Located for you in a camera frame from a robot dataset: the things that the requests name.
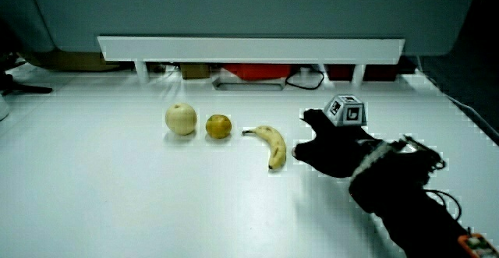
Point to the person's right hand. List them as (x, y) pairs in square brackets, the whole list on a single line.
[(331, 153)]

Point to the yellow banana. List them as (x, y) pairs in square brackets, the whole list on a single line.
[(276, 143)]

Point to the person's right forearm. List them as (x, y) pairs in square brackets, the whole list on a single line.
[(409, 211)]

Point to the dark red box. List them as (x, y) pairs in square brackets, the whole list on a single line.
[(374, 72)]

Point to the grey metal tray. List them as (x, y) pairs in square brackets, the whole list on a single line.
[(249, 85)]

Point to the yellow-green round fruit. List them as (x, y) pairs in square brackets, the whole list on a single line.
[(218, 126)]

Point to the white desk shelf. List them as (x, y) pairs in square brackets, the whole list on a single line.
[(249, 50)]

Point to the pale yellow apple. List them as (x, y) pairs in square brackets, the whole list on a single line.
[(181, 119)]

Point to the small brown box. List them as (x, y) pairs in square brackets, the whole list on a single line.
[(195, 71)]

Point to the large grey divider panel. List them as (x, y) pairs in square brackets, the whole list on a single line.
[(249, 8)]

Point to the orange device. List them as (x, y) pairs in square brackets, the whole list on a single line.
[(477, 246)]

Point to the cardboard box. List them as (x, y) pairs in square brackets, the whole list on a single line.
[(74, 61)]

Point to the black tripod stand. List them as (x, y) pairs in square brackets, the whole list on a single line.
[(15, 86)]

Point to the small grey divider panel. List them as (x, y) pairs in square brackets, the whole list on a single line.
[(19, 16)]

